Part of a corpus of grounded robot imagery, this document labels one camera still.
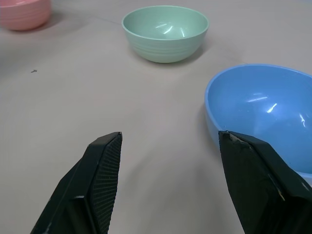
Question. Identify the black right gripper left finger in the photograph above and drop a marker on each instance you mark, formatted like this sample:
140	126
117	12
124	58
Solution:
90	185

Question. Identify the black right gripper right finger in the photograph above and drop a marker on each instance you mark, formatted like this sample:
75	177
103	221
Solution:
263	185

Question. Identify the blue plastic bowl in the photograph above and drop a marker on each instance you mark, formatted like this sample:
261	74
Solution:
265	109

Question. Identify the green plastic bowl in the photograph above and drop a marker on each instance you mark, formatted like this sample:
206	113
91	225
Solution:
165	36

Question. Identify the pink plastic bowl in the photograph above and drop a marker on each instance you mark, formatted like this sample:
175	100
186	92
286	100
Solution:
23	14

